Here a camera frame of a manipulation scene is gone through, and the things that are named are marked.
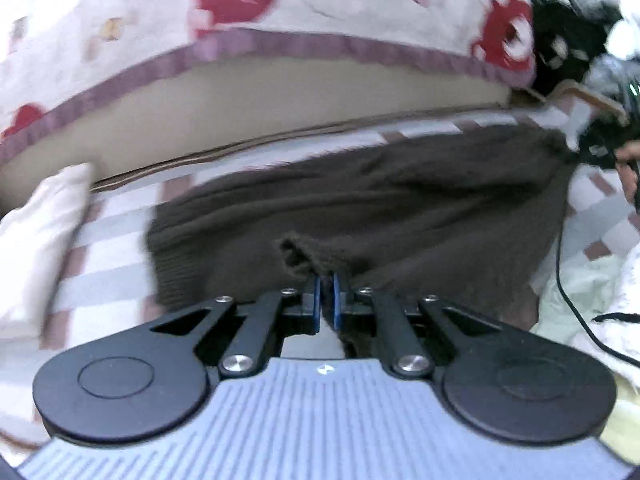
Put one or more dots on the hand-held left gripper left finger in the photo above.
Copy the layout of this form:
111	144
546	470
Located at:
312	305

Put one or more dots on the tan wooden slat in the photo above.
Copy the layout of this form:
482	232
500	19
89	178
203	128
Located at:
582	94

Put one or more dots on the pile of dark and white clothes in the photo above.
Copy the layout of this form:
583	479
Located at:
575	15

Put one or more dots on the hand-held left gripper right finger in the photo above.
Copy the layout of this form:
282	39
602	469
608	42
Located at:
336	302

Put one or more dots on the dark brown knitted sweater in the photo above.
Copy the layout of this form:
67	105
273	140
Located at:
380	195

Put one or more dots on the checked blanket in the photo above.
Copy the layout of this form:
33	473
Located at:
110	270

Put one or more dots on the printed quilt with purple trim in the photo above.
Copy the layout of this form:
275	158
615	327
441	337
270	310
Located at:
310	5

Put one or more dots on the beige bed base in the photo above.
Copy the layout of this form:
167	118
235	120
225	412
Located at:
280	95

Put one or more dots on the white fluffy cloth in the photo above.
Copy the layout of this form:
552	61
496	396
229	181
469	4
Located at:
622	290

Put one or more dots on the light green cloth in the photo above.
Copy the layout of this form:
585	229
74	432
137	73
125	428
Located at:
565	305

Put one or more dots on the person's right hand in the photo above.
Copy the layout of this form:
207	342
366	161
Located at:
631	151

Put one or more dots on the white cloth at left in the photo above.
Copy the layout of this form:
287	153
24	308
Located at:
35	240

